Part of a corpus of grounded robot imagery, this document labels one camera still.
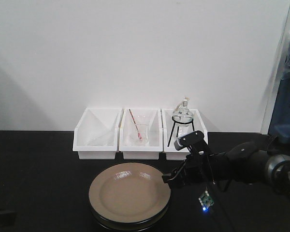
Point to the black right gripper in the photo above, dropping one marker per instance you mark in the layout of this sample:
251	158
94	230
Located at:
200	166

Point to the middle white storage bin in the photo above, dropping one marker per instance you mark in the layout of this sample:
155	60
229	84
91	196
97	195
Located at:
155	147

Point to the green circuit board with LED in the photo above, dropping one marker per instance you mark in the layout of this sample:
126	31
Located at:
206	201

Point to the clear glass beaker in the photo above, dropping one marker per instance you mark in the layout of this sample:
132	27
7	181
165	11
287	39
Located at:
143	127

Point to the right white storage bin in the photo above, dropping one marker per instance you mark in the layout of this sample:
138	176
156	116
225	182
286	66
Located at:
174	136

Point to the white storage bin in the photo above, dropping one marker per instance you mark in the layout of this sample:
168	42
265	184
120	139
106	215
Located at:
155	147
174	136
97	133

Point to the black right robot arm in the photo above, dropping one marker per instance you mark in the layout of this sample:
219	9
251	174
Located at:
244	163

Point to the red striped stirring rod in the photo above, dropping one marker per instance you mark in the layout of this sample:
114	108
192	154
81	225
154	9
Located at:
136	127

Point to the blue pegboard drying rack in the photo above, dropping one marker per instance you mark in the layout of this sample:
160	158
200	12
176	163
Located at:
280	121

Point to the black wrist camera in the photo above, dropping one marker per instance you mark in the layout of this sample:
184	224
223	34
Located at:
193	139

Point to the round glass flask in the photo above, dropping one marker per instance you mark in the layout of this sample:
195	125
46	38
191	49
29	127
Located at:
182	116

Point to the left white storage bin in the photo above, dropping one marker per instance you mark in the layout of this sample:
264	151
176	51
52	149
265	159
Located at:
97	133

